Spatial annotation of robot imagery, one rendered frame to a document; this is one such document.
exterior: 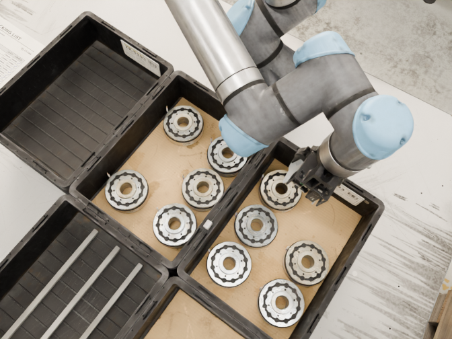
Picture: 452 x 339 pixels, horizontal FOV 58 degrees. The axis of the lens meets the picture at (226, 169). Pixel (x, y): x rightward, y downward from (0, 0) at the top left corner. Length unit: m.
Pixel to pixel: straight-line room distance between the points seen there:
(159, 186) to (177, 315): 0.31
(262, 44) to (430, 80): 1.50
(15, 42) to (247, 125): 1.04
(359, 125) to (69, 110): 0.81
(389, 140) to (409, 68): 1.90
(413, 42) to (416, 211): 1.42
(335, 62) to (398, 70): 1.82
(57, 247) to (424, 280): 0.94
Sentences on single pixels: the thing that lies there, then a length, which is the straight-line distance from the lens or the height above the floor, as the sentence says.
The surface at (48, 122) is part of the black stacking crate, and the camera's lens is 1.16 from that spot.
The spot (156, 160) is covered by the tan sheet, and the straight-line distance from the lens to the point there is 1.05.
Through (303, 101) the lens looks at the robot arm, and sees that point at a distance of 0.58.
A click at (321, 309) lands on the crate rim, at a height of 0.93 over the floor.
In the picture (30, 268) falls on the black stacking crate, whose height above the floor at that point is 0.83.
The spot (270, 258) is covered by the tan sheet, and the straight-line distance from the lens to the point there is 0.99.
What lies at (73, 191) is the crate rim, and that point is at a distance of 0.96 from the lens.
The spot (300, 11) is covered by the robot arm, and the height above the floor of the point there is 1.04.
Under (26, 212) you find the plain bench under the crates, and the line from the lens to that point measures 1.24.
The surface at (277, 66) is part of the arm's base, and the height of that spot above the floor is 0.91.
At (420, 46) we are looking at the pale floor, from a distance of 2.54.
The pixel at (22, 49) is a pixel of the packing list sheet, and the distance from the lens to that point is 1.48.
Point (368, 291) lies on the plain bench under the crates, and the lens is 1.18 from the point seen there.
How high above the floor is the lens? 1.80
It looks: 70 degrees down
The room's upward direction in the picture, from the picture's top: 7 degrees clockwise
